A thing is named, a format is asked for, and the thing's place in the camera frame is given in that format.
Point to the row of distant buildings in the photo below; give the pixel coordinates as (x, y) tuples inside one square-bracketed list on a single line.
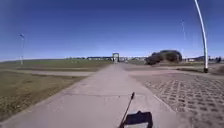
[(100, 58)]

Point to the grey concrete path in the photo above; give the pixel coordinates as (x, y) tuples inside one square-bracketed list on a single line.
[(100, 100)]

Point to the dark bush cluster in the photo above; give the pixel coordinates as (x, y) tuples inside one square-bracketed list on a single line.
[(163, 56)]

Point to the pale side path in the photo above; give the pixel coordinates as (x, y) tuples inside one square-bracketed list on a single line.
[(56, 72)]

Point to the thin lamp pole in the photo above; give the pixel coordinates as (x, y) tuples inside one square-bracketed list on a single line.
[(183, 31), (22, 50)]

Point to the grid paver area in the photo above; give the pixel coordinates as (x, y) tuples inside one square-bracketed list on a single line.
[(193, 96)]

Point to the white curved lamp pole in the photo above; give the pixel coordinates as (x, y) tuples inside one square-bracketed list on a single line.
[(204, 40)]

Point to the dry grass field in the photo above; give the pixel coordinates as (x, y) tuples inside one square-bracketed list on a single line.
[(20, 90)]

